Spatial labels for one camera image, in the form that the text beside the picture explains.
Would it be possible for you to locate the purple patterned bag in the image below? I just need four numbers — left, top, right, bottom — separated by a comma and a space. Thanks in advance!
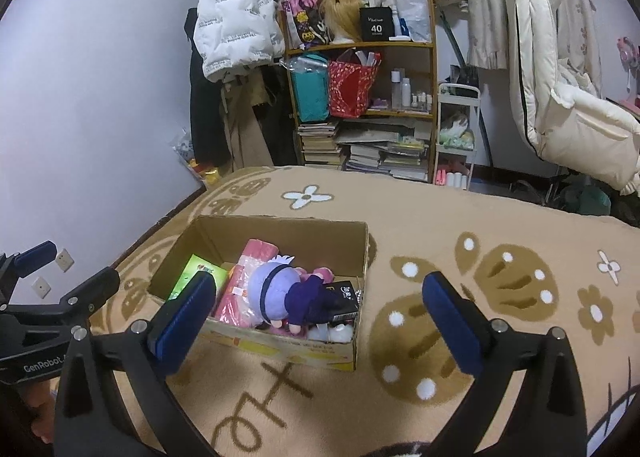
282, 0, 329, 50

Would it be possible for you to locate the beige patterned round rug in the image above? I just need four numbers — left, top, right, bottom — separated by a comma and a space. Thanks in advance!
86, 164, 640, 457

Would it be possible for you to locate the clear plastic bag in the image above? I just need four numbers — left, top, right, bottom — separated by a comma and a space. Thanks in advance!
392, 0, 432, 43

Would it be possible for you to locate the black tissue pack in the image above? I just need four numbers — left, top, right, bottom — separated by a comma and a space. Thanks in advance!
327, 279, 364, 324

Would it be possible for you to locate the plastic bag of snacks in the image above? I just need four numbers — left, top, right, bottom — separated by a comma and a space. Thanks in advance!
172, 129, 222, 188

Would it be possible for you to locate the dark hanging coat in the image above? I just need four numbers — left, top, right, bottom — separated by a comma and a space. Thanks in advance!
187, 7, 234, 168

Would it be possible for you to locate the black hanging garment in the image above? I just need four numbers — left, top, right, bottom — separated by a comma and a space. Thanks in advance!
250, 61, 302, 168

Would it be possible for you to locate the stack of books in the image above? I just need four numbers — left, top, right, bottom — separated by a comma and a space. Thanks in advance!
297, 120, 347, 168
337, 116, 434, 184

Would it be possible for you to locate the row of cosmetic bottles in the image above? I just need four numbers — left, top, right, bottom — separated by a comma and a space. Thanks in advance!
389, 67, 435, 113

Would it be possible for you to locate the white rolling cart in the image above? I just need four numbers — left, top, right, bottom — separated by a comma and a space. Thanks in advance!
433, 81, 482, 191

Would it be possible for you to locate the wooden shelf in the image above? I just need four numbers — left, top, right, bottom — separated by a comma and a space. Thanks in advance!
277, 0, 439, 186

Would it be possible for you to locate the purple-haired plush doll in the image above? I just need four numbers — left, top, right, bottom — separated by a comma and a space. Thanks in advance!
247, 253, 362, 329

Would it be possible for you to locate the black gift box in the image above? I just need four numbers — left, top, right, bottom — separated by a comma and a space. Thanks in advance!
358, 5, 396, 43

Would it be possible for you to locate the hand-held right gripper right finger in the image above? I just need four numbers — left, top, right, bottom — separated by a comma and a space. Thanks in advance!
421, 271, 589, 457

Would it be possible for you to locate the red patterned bag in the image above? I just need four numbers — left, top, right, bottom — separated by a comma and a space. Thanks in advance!
327, 49, 382, 119

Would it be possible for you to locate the green bag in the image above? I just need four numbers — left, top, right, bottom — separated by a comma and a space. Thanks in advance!
559, 181, 614, 218

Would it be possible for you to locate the pink garbage bag roll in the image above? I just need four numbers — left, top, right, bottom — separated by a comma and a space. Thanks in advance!
212, 238, 279, 329

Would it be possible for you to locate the printed cardboard box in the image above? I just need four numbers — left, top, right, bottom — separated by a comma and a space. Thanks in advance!
147, 214, 371, 372

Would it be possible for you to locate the beige trench coat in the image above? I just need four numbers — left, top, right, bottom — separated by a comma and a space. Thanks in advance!
219, 69, 276, 176

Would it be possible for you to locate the cream puffer coat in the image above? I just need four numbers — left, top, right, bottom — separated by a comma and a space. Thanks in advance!
502, 0, 640, 196

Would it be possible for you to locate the blond wig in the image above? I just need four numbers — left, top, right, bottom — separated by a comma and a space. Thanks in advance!
319, 0, 369, 43

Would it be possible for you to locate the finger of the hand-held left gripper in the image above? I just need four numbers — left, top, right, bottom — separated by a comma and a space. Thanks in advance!
0, 239, 59, 308
56, 266, 122, 334

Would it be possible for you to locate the person's left hand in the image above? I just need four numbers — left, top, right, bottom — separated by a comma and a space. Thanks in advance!
0, 379, 57, 457

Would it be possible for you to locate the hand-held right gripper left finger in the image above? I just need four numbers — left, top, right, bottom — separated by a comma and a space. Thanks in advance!
54, 269, 219, 457

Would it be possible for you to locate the green tissue pack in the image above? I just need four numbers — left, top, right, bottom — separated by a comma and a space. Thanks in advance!
167, 254, 229, 304

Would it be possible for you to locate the white fluffy plush toy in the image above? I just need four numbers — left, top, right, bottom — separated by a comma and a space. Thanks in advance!
305, 319, 359, 344

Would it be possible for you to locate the pink desk fan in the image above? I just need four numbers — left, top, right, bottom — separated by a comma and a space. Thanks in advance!
615, 35, 640, 68

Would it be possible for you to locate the teal bag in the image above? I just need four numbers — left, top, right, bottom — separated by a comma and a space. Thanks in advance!
289, 54, 331, 124

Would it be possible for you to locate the white puffer jacket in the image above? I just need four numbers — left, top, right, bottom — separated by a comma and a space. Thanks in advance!
193, 0, 287, 84

